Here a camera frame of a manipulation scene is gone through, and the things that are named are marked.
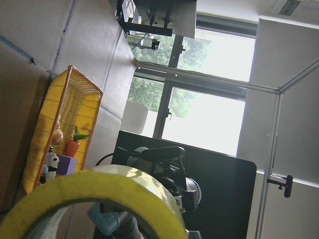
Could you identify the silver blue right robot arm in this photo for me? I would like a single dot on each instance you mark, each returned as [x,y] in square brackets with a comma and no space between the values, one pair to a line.
[165,165]

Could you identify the toy carrot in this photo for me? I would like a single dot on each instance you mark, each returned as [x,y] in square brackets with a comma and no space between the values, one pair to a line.
[73,144]

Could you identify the purple foam cube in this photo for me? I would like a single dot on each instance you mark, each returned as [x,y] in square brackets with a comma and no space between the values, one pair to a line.
[66,165]

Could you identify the aluminium frame post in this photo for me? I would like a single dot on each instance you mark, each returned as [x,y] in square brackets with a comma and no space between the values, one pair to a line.
[238,84]

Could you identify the toy croissant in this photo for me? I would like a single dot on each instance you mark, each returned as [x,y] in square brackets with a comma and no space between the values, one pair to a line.
[57,137]

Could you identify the small panda figure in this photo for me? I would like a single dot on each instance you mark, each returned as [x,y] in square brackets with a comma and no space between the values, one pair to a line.
[50,175]

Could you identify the black panel board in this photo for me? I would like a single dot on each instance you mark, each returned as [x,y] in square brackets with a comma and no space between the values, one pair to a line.
[226,182]

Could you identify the yellow plastic basket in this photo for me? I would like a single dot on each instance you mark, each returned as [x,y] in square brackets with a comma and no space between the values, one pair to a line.
[72,102]

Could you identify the yellow tape roll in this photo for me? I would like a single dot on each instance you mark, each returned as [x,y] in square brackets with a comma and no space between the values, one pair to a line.
[125,187]

